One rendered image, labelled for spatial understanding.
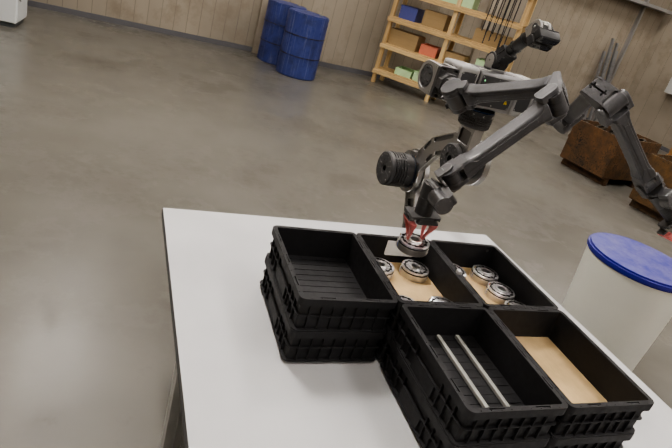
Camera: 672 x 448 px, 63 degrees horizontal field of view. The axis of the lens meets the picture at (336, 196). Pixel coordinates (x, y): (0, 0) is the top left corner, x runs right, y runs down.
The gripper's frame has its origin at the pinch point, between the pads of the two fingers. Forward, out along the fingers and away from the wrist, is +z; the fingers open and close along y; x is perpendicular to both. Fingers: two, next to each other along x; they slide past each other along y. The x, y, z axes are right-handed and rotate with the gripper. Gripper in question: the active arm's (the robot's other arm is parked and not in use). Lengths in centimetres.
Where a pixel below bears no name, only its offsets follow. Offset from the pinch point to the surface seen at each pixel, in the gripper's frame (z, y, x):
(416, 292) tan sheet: 21.0, 6.6, -1.7
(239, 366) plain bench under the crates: 29, -54, -24
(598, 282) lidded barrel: 61, 156, 58
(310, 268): 19.7, -28.7, 8.2
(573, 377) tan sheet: 21, 43, -40
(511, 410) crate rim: 7, 2, -61
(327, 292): 19.0, -26.2, -4.8
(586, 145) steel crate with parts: 117, 479, 438
